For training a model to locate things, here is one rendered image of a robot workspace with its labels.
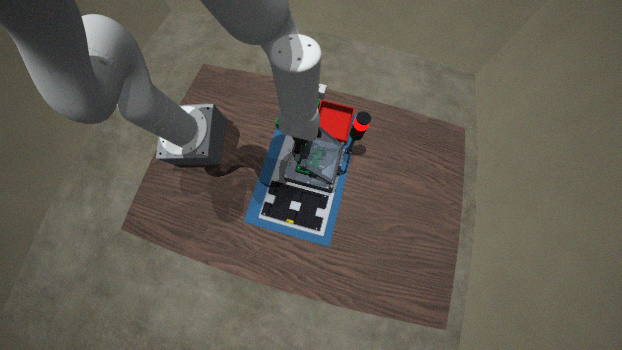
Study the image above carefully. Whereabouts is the red bin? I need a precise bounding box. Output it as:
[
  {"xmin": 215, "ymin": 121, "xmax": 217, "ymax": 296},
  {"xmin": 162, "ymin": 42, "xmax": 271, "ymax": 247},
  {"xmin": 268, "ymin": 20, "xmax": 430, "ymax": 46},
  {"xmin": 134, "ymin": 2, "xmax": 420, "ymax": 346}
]
[{"xmin": 318, "ymin": 100, "xmax": 355, "ymax": 145}]

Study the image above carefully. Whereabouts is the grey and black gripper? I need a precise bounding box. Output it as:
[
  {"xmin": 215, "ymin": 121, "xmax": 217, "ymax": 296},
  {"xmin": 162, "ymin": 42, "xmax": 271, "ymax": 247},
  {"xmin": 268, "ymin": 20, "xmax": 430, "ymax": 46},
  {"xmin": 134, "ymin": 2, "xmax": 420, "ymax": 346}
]
[{"xmin": 278, "ymin": 107, "xmax": 322, "ymax": 146}]

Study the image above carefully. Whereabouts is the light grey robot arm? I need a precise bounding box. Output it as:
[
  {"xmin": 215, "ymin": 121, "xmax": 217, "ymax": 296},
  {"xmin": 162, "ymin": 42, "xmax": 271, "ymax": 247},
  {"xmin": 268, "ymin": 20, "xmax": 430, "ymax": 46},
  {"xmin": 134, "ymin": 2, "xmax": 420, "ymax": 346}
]
[{"xmin": 0, "ymin": 0, "xmax": 326, "ymax": 155}]

